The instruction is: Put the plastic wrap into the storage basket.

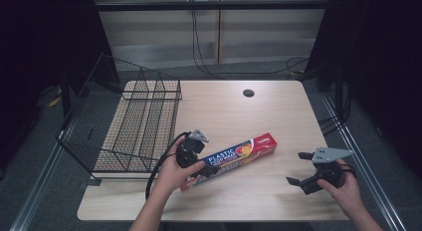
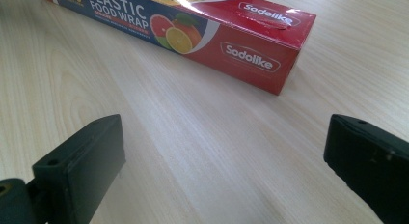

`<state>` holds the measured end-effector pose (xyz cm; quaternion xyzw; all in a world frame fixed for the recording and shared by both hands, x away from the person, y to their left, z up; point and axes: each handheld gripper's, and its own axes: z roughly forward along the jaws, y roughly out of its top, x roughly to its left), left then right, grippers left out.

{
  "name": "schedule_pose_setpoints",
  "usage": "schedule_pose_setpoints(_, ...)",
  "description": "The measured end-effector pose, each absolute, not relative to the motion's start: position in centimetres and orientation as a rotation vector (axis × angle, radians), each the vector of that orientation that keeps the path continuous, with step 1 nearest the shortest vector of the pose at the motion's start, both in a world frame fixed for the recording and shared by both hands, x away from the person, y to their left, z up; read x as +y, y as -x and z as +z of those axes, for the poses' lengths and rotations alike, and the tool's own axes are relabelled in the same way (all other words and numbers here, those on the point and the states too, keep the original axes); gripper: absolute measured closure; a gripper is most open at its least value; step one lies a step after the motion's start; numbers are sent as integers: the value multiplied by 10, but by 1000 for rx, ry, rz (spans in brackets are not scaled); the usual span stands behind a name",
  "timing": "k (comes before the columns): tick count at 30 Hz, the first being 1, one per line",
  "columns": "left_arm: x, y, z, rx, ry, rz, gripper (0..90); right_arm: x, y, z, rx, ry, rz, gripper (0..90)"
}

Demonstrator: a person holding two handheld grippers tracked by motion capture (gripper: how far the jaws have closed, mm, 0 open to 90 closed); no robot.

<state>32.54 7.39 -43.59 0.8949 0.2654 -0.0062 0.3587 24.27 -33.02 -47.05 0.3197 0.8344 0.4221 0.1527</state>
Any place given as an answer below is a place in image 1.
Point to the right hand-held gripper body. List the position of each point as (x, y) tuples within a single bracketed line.
[(328, 168)]

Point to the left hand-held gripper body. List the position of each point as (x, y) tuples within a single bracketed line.
[(189, 151)]

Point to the blue red plastic wrap box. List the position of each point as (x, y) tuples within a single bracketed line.
[(239, 154)]

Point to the person's left hand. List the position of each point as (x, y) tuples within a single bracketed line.
[(172, 178)]

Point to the person's right hand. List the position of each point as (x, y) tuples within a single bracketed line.
[(345, 194)]

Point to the black metal stand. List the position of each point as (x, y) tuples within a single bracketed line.
[(339, 95), (65, 95)]

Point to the dark round table grommet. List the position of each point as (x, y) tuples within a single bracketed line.
[(248, 93)]

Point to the black curtain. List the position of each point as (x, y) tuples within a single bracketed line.
[(378, 58), (43, 42)]

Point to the black horizontal metal bar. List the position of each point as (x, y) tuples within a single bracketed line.
[(212, 6)]

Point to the silver floor rail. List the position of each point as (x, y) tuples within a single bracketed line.
[(36, 187), (361, 164)]

